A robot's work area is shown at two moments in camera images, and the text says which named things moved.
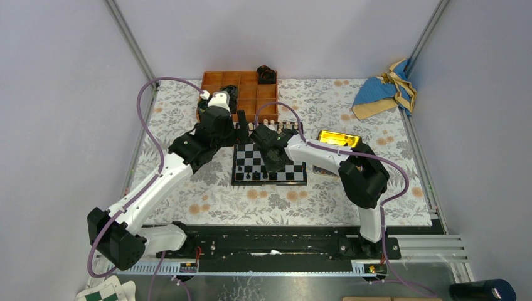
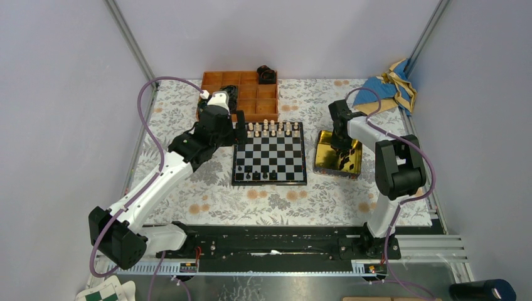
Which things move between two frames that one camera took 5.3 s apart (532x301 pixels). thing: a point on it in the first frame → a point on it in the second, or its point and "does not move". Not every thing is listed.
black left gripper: (241, 133) does not move
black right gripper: (273, 168) → (340, 145)
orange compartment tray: (260, 100) does not move
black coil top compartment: (266, 75) does not move
